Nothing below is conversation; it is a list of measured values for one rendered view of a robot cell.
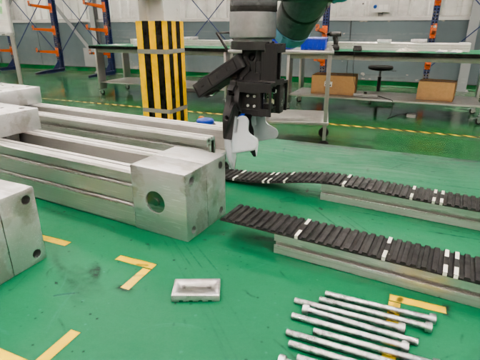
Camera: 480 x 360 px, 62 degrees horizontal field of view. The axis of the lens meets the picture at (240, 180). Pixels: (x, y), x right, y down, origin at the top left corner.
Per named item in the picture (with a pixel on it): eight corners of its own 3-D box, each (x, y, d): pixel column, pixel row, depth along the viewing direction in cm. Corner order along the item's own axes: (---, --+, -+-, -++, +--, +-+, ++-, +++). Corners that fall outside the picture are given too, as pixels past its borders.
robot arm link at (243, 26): (220, 11, 62) (245, 13, 69) (221, 43, 64) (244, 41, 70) (264, 11, 59) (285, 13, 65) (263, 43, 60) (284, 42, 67)
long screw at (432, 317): (435, 321, 39) (436, 312, 38) (435, 327, 38) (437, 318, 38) (326, 294, 43) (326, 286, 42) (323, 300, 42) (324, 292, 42)
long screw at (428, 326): (431, 328, 38) (433, 320, 37) (431, 336, 37) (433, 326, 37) (320, 300, 42) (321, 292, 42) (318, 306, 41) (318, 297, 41)
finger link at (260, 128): (276, 160, 74) (271, 117, 69) (248, 156, 77) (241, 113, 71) (283, 151, 76) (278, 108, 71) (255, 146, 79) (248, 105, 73)
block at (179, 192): (233, 208, 63) (233, 150, 60) (188, 242, 53) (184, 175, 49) (186, 196, 67) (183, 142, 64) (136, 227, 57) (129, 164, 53)
